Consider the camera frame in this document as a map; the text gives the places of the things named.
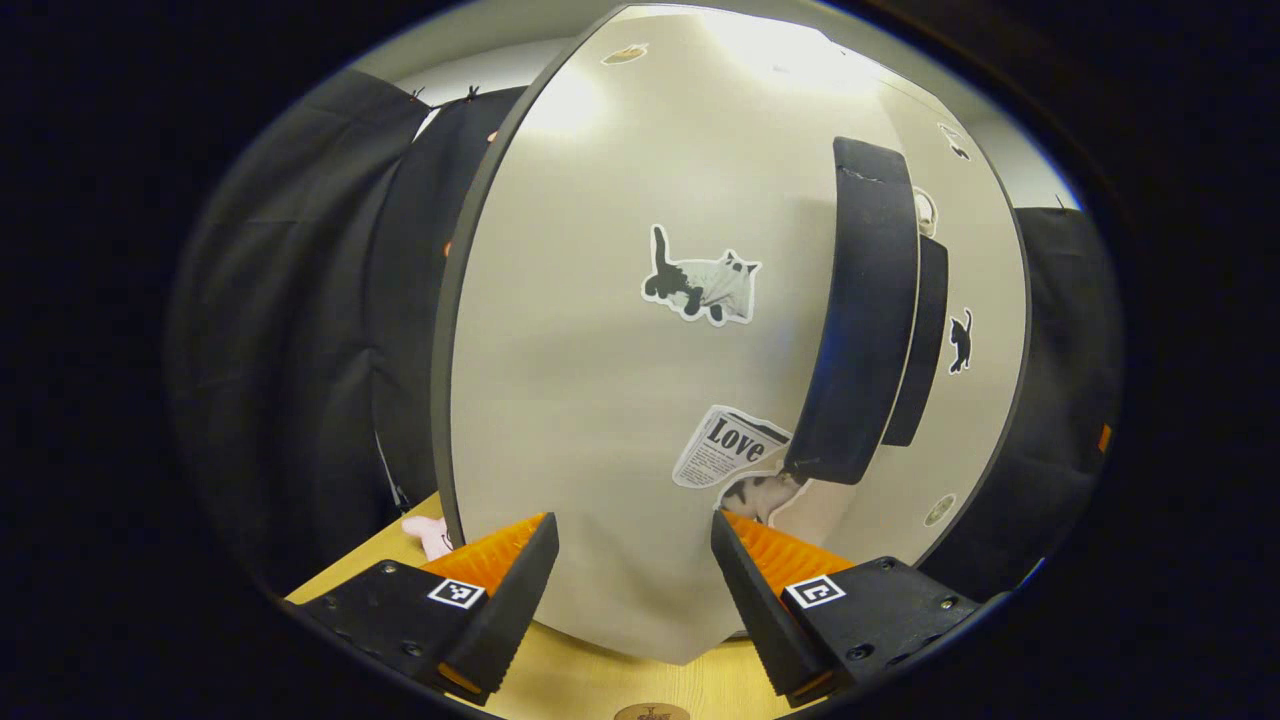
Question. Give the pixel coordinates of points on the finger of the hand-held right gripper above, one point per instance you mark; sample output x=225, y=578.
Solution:
x=1105, y=438

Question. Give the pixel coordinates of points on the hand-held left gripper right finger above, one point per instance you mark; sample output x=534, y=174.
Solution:
x=760, y=610

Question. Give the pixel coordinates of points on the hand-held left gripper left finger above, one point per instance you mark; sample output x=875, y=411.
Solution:
x=510, y=620

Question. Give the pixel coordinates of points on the pink soft item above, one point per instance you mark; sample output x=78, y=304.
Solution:
x=432, y=535

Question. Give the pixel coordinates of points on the round wooden coaster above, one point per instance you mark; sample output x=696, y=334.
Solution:
x=650, y=713

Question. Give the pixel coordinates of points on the white cabinet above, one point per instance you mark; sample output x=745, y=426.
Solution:
x=441, y=400

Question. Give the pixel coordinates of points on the white cabinet door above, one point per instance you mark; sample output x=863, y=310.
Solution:
x=580, y=350
x=985, y=270

